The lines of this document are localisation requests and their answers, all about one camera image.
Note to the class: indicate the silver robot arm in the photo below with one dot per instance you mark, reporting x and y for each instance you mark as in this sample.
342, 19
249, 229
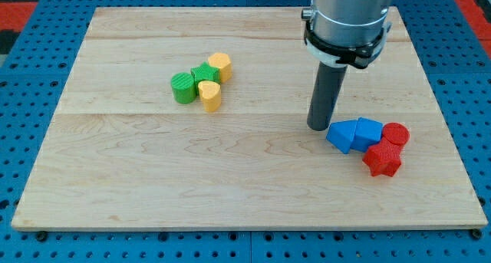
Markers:
346, 23

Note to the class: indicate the yellow heart block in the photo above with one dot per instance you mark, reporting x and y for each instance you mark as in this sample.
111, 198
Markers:
210, 95

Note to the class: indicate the green star block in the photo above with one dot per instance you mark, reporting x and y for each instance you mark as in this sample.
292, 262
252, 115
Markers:
204, 72

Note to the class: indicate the yellow hexagon block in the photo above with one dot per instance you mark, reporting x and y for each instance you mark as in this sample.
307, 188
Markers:
223, 62

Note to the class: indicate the green cylinder block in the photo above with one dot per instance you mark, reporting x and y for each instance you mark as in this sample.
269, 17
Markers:
183, 88

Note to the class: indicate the blue triangle block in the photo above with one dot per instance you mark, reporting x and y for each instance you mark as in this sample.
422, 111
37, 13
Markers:
341, 134

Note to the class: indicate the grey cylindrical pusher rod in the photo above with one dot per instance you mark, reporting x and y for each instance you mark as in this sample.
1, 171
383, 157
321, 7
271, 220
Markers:
324, 97

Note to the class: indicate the blue cube block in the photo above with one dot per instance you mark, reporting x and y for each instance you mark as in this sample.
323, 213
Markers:
367, 133

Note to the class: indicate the light wooden board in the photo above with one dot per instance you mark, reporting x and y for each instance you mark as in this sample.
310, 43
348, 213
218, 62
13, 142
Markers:
121, 154

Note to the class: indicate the red star block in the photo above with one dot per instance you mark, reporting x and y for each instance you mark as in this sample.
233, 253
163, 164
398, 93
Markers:
383, 158

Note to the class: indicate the red cylinder block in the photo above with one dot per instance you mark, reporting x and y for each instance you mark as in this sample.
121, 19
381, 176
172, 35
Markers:
396, 133

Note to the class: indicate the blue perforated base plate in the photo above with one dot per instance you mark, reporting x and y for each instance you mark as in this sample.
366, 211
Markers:
38, 65

